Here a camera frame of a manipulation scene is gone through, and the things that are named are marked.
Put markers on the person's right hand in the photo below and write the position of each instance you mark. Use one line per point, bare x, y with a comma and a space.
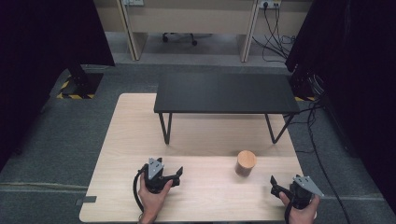
303, 214

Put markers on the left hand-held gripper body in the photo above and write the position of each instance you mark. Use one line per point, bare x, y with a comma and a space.
155, 170

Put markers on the grey floor tape strip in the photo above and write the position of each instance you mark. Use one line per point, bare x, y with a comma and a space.
86, 200

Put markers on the white wall power socket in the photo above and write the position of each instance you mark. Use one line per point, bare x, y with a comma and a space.
269, 3

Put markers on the black curtain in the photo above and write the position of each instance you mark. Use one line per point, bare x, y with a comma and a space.
358, 77
37, 62

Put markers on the person's left hand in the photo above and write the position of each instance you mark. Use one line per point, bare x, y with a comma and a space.
153, 202

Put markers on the black office chair base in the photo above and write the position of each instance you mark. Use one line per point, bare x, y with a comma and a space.
180, 38

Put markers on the wooden cylinder canister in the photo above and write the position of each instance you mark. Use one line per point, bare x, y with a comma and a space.
245, 164

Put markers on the black metal stand base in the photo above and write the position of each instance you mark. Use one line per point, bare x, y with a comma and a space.
82, 85
306, 85

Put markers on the black raised shelf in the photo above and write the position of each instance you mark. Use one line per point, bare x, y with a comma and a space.
225, 91

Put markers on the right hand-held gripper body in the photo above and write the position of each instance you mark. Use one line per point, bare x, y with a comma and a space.
306, 188

